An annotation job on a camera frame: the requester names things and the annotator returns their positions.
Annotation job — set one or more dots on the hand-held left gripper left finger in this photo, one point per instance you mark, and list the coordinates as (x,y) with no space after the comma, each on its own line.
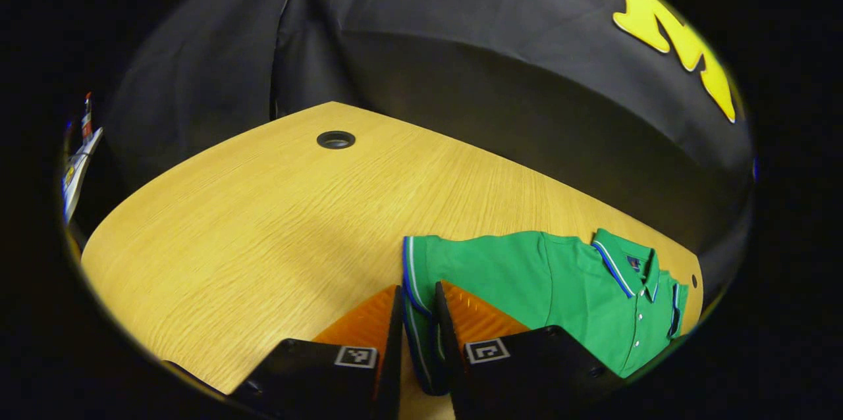
(393,367)

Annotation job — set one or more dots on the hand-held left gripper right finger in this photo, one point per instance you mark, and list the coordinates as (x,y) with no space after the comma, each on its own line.
(454,380)

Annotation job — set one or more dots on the white side table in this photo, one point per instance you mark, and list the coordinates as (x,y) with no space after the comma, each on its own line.
(78,170)

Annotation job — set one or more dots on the small red bottle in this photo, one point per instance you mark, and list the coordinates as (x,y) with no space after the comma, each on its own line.
(86,118)

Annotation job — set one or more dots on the black backdrop cloth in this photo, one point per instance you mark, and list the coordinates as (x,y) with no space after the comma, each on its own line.
(494,78)

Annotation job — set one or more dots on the green T-shirt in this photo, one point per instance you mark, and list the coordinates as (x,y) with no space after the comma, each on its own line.
(527,275)

